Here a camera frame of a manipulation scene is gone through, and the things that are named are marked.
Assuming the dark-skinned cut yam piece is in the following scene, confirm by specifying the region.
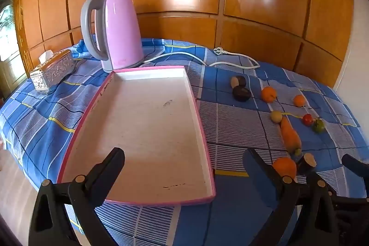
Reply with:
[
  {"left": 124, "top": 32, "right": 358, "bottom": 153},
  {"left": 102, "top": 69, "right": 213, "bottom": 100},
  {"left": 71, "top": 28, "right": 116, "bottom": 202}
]
[{"left": 297, "top": 153, "right": 317, "bottom": 175}]

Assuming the white power cord with plug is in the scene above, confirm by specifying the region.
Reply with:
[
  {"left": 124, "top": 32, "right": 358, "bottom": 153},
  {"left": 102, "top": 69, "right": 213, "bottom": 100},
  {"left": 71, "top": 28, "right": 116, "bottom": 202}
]
[{"left": 141, "top": 47, "right": 260, "bottom": 70}]

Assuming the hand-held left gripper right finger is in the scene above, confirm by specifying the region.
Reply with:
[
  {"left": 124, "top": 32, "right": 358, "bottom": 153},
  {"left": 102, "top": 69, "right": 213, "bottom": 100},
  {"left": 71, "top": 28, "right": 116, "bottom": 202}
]
[{"left": 242, "top": 148, "right": 339, "bottom": 246}]

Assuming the white tissue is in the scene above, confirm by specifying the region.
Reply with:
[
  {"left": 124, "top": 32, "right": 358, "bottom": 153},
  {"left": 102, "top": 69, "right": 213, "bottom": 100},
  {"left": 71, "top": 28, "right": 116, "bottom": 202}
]
[{"left": 39, "top": 50, "right": 54, "bottom": 64}]

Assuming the blue plaid blanket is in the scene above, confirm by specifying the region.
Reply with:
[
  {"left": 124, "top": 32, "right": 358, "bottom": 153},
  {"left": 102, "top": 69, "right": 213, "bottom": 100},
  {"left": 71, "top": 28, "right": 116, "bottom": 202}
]
[{"left": 0, "top": 38, "right": 369, "bottom": 246}]

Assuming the medium orange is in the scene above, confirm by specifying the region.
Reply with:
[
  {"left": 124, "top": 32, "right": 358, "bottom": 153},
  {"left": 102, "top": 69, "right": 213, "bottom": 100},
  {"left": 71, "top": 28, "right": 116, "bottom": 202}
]
[{"left": 261, "top": 86, "right": 277, "bottom": 103}]

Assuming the pink electric kettle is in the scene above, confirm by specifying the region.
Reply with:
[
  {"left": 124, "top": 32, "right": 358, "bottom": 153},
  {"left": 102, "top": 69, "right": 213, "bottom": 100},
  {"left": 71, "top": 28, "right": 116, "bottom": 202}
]
[{"left": 80, "top": 0, "right": 145, "bottom": 72}]

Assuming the silver embossed tissue box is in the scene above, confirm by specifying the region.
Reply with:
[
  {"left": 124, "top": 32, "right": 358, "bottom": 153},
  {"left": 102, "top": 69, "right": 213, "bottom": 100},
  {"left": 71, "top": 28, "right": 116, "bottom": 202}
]
[{"left": 30, "top": 49, "right": 76, "bottom": 95}]

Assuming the green tomato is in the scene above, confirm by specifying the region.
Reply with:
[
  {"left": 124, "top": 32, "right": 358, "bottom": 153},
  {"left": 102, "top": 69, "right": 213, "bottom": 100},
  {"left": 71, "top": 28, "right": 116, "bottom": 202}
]
[{"left": 313, "top": 118, "right": 326, "bottom": 133}]

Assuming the dark cut log piece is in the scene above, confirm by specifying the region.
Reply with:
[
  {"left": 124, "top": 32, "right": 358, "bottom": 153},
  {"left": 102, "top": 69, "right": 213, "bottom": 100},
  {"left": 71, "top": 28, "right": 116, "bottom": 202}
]
[{"left": 230, "top": 76, "right": 247, "bottom": 89}]

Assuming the dark brown wrinkled beetroot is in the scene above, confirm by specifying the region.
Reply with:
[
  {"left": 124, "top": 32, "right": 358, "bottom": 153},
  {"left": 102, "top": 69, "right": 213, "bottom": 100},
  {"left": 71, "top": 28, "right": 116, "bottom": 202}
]
[{"left": 232, "top": 86, "right": 251, "bottom": 102}]

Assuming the orange carrot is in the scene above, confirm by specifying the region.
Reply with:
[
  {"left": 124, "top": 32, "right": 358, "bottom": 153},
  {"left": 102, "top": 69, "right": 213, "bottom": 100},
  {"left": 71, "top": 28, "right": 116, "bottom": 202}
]
[{"left": 280, "top": 117, "right": 303, "bottom": 156}]

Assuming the large orange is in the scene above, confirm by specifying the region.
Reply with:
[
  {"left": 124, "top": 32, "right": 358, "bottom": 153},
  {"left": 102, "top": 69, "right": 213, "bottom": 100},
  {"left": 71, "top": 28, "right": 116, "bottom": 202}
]
[{"left": 272, "top": 157, "right": 298, "bottom": 180}]

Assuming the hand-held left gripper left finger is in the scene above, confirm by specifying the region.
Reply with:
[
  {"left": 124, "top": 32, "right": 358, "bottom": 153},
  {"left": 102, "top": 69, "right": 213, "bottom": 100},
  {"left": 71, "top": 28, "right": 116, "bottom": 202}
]
[{"left": 28, "top": 147, "right": 126, "bottom": 246}]

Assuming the window with wooden frame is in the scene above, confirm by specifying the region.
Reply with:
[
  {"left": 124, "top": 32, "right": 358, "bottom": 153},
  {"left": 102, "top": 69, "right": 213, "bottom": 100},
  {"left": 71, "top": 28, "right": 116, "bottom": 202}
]
[{"left": 0, "top": 0, "right": 18, "bottom": 98}]

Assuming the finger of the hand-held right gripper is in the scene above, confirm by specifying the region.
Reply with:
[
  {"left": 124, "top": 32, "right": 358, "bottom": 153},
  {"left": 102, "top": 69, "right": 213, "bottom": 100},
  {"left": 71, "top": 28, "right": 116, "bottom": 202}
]
[{"left": 342, "top": 153, "right": 369, "bottom": 178}]

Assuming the pink shallow tray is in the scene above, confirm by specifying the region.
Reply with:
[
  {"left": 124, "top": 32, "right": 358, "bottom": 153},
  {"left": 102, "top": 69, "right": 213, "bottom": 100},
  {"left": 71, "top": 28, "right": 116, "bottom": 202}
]
[{"left": 57, "top": 66, "right": 217, "bottom": 206}]

